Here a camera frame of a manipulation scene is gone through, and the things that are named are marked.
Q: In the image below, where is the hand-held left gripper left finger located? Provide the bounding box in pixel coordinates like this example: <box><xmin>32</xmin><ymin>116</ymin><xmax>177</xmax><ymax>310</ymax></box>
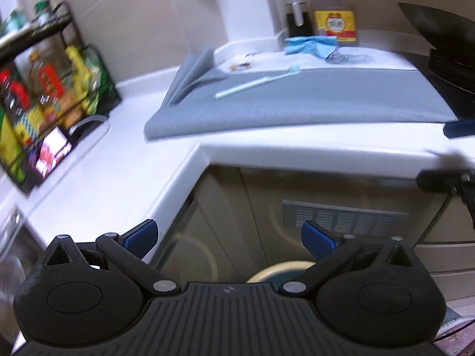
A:
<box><xmin>44</xmin><ymin>219</ymin><xmax>181</xmax><ymax>298</ymax></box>

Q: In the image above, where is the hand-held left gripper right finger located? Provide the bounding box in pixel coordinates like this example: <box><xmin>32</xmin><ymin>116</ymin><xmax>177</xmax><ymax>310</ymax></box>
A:
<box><xmin>281</xmin><ymin>220</ymin><xmax>415</xmax><ymax>298</ymax></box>

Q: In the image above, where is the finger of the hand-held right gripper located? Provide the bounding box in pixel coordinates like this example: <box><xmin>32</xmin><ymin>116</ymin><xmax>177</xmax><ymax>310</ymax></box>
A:
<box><xmin>416</xmin><ymin>169</ymin><xmax>469</xmax><ymax>195</ymax></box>
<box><xmin>443</xmin><ymin>120</ymin><xmax>475</xmax><ymax>139</ymax></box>

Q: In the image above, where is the cream rimmed blue trash bin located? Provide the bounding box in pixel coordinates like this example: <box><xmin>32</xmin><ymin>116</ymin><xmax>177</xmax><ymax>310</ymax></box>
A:
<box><xmin>246</xmin><ymin>260</ymin><xmax>317</xmax><ymax>284</ymax></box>

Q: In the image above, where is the cabinet vent grille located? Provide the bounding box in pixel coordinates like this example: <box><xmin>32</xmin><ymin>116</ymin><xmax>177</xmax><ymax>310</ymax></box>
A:
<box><xmin>281</xmin><ymin>199</ymin><xmax>409</xmax><ymax>237</ymax></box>

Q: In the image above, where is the black wok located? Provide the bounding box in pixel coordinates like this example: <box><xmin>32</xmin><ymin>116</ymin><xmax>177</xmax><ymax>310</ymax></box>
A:
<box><xmin>397</xmin><ymin>2</ymin><xmax>475</xmax><ymax>95</ymax></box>

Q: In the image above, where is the black smartphone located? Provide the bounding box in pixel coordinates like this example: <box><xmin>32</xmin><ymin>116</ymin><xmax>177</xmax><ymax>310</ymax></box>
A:
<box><xmin>21</xmin><ymin>126</ymin><xmax>74</xmax><ymax>188</ymax></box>

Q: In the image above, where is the grey counter mat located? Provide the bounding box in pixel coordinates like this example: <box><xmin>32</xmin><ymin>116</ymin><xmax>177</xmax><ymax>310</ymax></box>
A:
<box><xmin>144</xmin><ymin>46</ymin><xmax>460</xmax><ymax>142</ymax></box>

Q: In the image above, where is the green plastic bottle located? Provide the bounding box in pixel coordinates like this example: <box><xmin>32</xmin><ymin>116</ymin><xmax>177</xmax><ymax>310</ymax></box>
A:
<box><xmin>0</xmin><ymin>107</ymin><xmax>23</xmax><ymax>180</ymax></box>

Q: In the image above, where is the yellow cap cooking wine jug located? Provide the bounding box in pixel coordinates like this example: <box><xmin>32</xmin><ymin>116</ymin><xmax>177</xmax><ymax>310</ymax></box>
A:
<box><xmin>310</xmin><ymin>0</ymin><xmax>360</xmax><ymax>47</ymax></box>

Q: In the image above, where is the light blue toothbrush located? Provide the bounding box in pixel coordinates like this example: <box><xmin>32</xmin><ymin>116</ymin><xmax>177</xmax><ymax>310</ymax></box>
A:
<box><xmin>214</xmin><ymin>64</ymin><xmax>302</xmax><ymax>99</ymax></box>

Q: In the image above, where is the light blue plastic packet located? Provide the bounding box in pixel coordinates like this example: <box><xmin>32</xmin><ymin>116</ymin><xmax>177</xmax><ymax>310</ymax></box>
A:
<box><xmin>284</xmin><ymin>35</ymin><xmax>340</xmax><ymax>60</ymax></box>

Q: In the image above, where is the yellow green snack packet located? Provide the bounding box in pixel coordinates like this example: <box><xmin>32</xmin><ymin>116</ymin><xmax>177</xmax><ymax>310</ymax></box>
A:
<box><xmin>64</xmin><ymin>45</ymin><xmax>106</xmax><ymax>117</ymax></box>

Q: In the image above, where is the red cap soy sauce bottle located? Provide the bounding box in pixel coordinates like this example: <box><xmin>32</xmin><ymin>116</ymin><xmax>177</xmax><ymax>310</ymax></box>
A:
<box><xmin>0</xmin><ymin>69</ymin><xmax>38</xmax><ymax>149</ymax></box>

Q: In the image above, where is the dark oil dispenser bottle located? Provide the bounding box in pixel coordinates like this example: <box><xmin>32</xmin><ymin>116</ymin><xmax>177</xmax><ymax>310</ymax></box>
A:
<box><xmin>284</xmin><ymin>0</ymin><xmax>314</xmax><ymax>38</ymax></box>

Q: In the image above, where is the black metal spice rack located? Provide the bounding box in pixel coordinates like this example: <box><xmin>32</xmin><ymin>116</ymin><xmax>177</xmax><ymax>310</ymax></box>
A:
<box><xmin>0</xmin><ymin>2</ymin><xmax>123</xmax><ymax>195</ymax></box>

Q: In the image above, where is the green lid jar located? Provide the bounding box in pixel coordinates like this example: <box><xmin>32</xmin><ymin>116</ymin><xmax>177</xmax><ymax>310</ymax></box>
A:
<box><xmin>33</xmin><ymin>0</ymin><xmax>56</xmax><ymax>25</ymax></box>

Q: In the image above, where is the white charging cable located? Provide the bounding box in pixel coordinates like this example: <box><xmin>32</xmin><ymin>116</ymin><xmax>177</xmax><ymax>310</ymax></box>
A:
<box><xmin>68</xmin><ymin>114</ymin><xmax>111</xmax><ymax>136</ymax></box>

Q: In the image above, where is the thin steel wire tangle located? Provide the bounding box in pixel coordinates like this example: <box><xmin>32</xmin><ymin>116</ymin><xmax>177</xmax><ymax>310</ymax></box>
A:
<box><xmin>326</xmin><ymin>53</ymin><xmax>373</xmax><ymax>66</ymax></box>

